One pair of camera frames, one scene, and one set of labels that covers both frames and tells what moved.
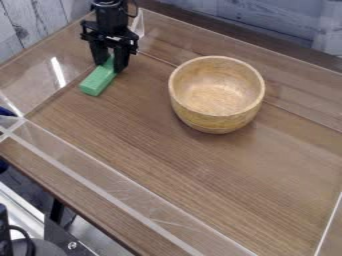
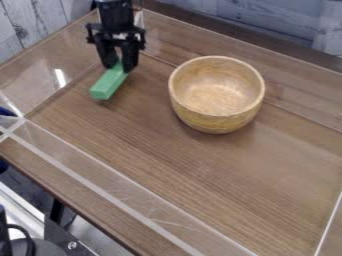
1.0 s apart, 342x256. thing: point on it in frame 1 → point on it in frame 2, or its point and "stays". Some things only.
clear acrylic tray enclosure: (180, 191) stays
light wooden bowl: (217, 93) stays
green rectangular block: (100, 77) → (110, 82)
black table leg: (57, 212) stays
